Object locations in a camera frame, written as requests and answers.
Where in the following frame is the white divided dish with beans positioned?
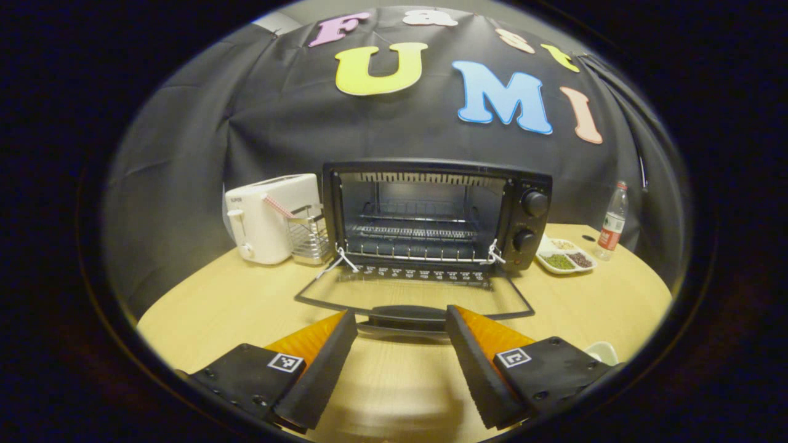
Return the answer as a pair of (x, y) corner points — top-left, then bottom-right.
(536, 237), (598, 275)

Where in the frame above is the red white striped strip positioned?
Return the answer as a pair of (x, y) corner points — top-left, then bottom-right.
(263, 193), (295, 220)

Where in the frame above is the oven wire rack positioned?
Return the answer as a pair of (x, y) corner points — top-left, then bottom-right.
(344, 221), (493, 262)

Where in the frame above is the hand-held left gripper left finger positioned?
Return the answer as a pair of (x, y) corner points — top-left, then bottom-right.
(179, 309), (359, 431)

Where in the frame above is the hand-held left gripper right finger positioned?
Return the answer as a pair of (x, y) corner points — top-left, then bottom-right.
(444, 305), (625, 431)

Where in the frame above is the white toaster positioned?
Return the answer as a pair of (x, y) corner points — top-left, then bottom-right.
(223, 174), (323, 266)

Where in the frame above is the black electric oven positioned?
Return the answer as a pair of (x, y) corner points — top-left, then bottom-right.
(294, 159), (553, 339)

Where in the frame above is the metal wire basket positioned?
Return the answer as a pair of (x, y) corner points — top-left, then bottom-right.
(285, 205), (332, 266)

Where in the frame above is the clear plastic water bottle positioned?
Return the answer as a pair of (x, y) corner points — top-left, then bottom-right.
(594, 180), (629, 261)

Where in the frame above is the white cup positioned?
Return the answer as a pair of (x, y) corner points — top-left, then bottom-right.
(584, 341), (620, 367)

